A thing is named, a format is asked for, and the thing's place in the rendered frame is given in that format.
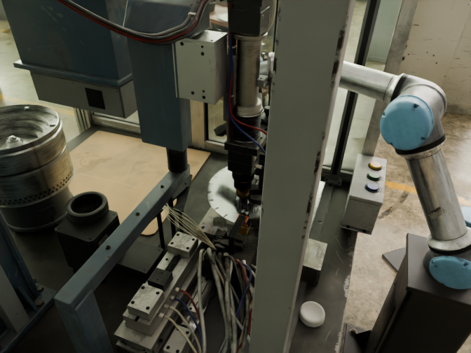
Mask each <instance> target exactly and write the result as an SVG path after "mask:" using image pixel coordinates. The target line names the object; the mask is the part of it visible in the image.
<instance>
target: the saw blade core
mask: <svg viewBox="0 0 471 353"><path fill-rule="evenodd" d="M216 177H217V178H216ZM212 184H213V185H212ZM233 184H234V180H233V178H232V172H231V171H228V167H225V168H224V169H222V170H220V171H219V172H217V173H216V174H215V175H214V176H213V177H212V178H211V179H210V182H209V184H208V185H207V200H208V202H209V203H210V206H211V207H212V208H213V209H214V210H215V211H216V213H218V215H220V216H221V217H224V219H226V220H227V221H230V222H231V223H235V222H236V219H237V217H238V215H239V214H241V215H244V216H248V217H249V218H248V220H247V223H246V224H245V223H244V224H243V225H242V226H244V227H248V228H249V227H250V224H251V228H258V229H259V224H260V215H261V202H253V201H250V202H249V203H248V204H247V205H248V212H246V206H245V205H241V208H240V209H239V197H238V196H237V195H236V189H235V188H234V186H233ZM210 192H211V193H210ZM217 208H218V209H217ZM226 215H227V216H226Z"/></svg>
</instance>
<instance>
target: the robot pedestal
mask: <svg viewBox="0 0 471 353"><path fill-rule="evenodd" d="M428 250H429V246H428V242H427V237H423V236H420V235H415V234H411V233H407V236H406V253H405V255H404V258H403V260H402V263H401V265H400V268H399V270H398V271H397V274H396V276H395V279H394V281H393V283H392V286H391V287H390V290H389V292H388V295H387V297H386V299H385V301H384V304H383V306H382V308H381V311H380V312H379V315H378V317H377V320H376V322H375V324H374V327H373V329H372V330H371V329H370V330H368V331H366V330H364V329H361V328H358V327H355V326H351V325H349V324H347V325H346V334H345V339H344V344H343V353H457V352H458V350H459V349H460V348H461V347H462V345H463V344H464V342H465V341H466V340H467V338H468V337H469V336H470V334H471V289H453V288H451V287H448V286H445V285H444V284H442V283H440V282H438V281H437V280H436V279H435V278H433V277H432V276H431V275H430V274H429V273H428V271H427V270H426V269H425V266H424V264H423V259H424V257H425V255H426V253H427V251H428Z"/></svg>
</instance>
